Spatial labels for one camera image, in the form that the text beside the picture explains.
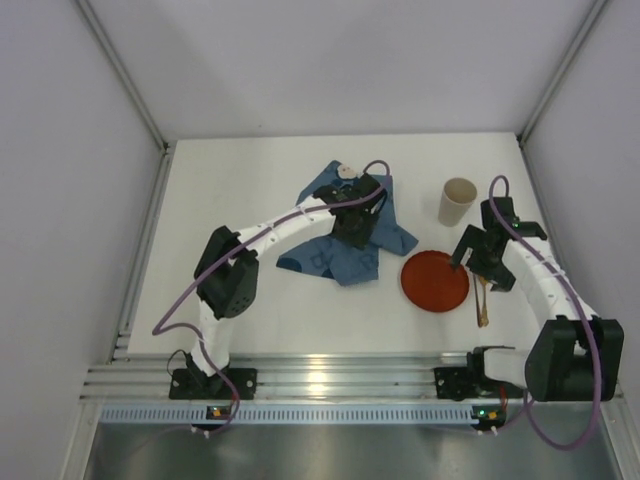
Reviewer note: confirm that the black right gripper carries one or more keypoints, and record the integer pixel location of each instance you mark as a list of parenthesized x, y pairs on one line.
[(486, 265)]

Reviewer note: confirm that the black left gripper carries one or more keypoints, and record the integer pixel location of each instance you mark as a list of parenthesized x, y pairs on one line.
[(357, 230)]

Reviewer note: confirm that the blue letter-print cloth napkin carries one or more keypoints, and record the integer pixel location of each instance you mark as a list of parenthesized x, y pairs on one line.
[(327, 257)]

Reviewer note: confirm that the red round plastic plate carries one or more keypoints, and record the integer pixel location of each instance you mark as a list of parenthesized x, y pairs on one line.
[(430, 282)]

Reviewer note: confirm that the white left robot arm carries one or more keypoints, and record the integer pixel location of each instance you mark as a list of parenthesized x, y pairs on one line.
[(227, 273)]

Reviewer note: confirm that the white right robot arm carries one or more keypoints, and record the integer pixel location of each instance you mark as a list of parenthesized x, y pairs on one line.
[(576, 354)]

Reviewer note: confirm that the copper-coloured fork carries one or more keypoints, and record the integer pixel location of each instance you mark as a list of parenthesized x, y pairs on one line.
[(478, 302)]

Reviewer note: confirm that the beige paper cup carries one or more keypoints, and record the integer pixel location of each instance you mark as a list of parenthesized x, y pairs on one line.
[(458, 195)]

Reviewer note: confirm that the gold ornate spoon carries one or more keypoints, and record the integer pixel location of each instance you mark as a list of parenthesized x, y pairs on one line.
[(486, 305)]

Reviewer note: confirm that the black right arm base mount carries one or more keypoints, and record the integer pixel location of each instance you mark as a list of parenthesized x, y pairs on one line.
[(469, 381)]

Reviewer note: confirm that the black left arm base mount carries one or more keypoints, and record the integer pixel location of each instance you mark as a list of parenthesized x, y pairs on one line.
[(190, 383)]

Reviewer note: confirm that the right aluminium corner post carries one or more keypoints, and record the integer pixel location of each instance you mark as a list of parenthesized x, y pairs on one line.
[(561, 71)]

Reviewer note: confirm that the aluminium corner post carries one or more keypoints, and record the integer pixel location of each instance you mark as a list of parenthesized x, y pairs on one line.
[(561, 71), (117, 65)]

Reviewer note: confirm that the aluminium front rail frame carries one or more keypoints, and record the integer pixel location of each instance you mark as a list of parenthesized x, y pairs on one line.
[(289, 377)]

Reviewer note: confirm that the left aluminium corner post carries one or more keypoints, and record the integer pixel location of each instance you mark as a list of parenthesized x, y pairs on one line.
[(117, 65)]

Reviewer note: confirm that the perforated white cable duct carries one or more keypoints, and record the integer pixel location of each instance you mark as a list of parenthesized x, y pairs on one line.
[(482, 417)]

